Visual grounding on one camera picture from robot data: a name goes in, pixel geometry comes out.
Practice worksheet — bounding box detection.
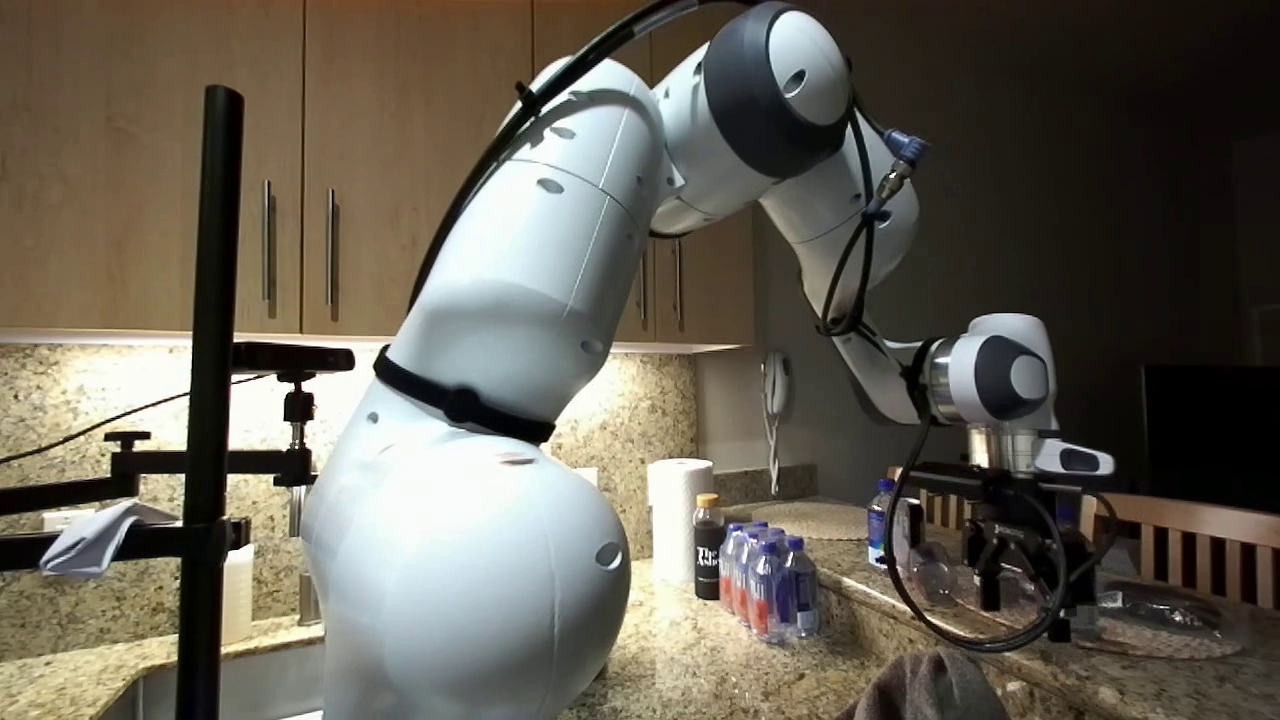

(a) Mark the camera on mount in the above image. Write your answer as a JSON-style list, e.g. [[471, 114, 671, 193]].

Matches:
[[0, 342, 357, 575]]

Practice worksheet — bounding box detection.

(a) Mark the sink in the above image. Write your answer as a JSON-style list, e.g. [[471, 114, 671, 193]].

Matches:
[[98, 640, 327, 720]]

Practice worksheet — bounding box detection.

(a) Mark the white plastic container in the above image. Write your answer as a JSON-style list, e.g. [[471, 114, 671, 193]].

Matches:
[[221, 543, 255, 647]]

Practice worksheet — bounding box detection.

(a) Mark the clear plastic bag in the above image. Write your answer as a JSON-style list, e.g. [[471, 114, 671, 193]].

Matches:
[[1095, 583, 1223, 633]]

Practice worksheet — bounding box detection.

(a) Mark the black cable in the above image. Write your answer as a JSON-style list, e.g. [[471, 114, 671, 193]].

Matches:
[[0, 373, 273, 467]]

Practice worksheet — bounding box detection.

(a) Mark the stand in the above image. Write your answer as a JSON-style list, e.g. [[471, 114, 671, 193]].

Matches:
[[174, 85, 247, 720]]

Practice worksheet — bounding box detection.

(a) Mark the black television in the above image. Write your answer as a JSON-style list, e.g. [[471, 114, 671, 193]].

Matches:
[[1142, 364, 1280, 513]]

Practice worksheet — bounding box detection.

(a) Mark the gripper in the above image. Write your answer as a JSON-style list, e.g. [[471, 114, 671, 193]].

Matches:
[[963, 497, 1100, 617]]

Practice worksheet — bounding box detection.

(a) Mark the paper towel roll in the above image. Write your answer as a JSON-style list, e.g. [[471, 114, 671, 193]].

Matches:
[[646, 458, 716, 587]]

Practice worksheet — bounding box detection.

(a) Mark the round woven placemat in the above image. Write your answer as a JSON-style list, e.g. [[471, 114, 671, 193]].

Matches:
[[1075, 598, 1247, 662]]

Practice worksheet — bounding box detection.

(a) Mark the wooden chair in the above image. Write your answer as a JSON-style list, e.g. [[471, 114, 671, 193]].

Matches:
[[887, 465, 967, 531], [1078, 491, 1280, 612]]

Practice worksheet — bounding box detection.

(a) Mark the water bottle with blue cap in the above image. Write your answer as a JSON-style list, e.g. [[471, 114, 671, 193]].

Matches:
[[867, 478, 900, 572]]

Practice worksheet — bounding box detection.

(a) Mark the clear empty plastic bottle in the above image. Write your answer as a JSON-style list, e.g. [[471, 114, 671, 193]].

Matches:
[[905, 540, 963, 607]]

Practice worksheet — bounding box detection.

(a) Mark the pack of small water bottles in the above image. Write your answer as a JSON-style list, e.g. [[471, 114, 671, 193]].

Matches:
[[719, 520, 822, 644]]

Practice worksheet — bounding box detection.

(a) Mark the dark grey towel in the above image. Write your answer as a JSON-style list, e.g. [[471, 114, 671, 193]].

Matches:
[[864, 647, 1011, 720]]

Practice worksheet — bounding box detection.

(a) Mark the wooden wall cabinet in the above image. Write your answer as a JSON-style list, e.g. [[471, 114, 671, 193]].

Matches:
[[0, 0, 758, 353]]

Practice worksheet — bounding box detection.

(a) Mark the dark bottle with yellow cap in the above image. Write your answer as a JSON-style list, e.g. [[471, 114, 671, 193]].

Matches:
[[692, 492, 727, 602]]

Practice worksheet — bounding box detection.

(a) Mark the light grey cloth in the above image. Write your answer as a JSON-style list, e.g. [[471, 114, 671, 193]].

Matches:
[[39, 499, 182, 580]]

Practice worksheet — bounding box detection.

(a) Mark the white wall phone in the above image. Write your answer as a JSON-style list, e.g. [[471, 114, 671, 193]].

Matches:
[[761, 349, 792, 497]]

